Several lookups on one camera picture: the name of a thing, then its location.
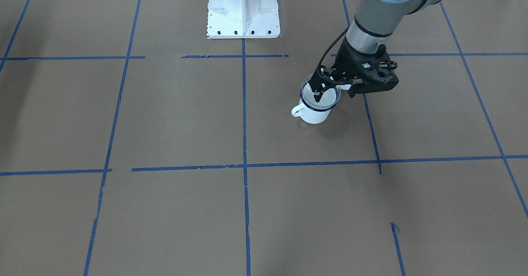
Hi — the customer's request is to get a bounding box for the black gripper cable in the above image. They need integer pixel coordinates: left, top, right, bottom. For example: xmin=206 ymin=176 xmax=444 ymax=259
xmin=314 ymin=27 xmax=363 ymax=87

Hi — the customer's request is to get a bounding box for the white enamel mug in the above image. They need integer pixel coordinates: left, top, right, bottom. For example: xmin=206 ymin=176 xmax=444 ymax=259
xmin=291 ymin=75 xmax=341 ymax=124

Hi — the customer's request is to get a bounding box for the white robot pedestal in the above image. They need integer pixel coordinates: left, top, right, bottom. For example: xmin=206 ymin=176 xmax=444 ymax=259
xmin=206 ymin=0 xmax=281 ymax=39

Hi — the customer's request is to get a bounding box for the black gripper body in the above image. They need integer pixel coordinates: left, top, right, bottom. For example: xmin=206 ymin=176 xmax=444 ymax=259
xmin=332 ymin=40 xmax=398 ymax=99

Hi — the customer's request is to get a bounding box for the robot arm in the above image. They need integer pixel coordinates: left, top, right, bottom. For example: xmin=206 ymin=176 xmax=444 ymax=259
xmin=309 ymin=0 xmax=443 ymax=102

